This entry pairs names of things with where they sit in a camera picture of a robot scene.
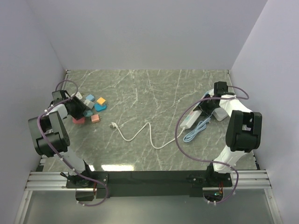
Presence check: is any teal plug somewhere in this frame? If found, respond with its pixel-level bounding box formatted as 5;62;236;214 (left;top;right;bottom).
83;110;93;117

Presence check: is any white triangular socket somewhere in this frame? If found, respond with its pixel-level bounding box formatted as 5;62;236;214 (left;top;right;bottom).
213;108;228;121

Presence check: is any pink square plug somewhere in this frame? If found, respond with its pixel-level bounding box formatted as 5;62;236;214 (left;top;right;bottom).
72;117;85;125

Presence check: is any white adapter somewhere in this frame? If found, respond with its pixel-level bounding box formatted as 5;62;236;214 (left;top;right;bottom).
84;99;95;110

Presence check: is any blue power cable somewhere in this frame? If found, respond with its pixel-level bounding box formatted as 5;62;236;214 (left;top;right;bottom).
183;116;212;143

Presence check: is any coral plug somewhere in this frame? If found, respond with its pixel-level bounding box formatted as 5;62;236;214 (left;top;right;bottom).
91;114;101;123

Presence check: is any dark blue plug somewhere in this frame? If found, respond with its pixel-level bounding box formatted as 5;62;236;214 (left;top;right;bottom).
94;103;107;112

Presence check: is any white power strip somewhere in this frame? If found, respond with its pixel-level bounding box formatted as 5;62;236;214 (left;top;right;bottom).
180;109;202;129

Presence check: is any yellow plug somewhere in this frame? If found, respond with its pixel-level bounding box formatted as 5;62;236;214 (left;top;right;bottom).
96;97;107;105

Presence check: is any white power cable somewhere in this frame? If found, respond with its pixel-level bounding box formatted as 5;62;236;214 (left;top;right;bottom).
108;122;186;150

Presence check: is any white square plug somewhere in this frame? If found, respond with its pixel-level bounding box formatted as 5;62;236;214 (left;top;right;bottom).
75;92;83;100

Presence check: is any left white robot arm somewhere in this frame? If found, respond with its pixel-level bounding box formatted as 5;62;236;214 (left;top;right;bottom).
28;90;93;188

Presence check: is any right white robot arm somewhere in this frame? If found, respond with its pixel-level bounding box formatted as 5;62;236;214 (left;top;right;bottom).
199;81;262;186

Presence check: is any black base bar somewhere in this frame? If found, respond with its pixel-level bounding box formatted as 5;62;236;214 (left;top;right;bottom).
65;170;234;201

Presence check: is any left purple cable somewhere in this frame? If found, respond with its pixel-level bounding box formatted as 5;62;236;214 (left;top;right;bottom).
37;80;110;208

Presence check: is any purple cable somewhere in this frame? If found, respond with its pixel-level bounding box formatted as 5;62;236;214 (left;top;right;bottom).
175;85;249;205
37;80;110;208

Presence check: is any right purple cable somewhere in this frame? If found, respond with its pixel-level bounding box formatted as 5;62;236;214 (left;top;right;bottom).
175;85;249;205

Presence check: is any aluminium frame rail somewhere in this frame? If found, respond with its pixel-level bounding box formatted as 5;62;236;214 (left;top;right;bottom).
24;170;71;192

